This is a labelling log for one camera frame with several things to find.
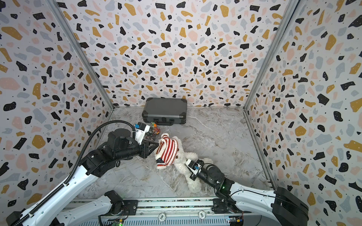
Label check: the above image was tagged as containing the red white striped knitted sweater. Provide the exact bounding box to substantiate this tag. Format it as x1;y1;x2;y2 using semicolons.
155;133;179;170

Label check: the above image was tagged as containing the white teddy bear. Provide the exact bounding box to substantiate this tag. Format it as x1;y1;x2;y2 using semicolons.
155;133;220;193

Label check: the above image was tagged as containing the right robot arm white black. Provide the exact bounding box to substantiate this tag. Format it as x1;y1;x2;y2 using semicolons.
185;160;309;226

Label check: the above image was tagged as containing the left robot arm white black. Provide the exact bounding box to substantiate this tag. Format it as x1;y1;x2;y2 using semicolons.
6;129;159;226

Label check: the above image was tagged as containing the bag of colourful small parts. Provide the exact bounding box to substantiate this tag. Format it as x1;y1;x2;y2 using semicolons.
145;122;161;141

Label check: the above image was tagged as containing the dark grey hard case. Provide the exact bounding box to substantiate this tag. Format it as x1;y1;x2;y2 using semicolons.
141;98;188;126

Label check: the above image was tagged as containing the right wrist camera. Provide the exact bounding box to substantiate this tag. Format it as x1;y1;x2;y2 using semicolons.
185;159;201;181

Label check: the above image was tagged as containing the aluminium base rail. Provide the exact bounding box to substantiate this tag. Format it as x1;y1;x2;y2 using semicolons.
50;196;295;226

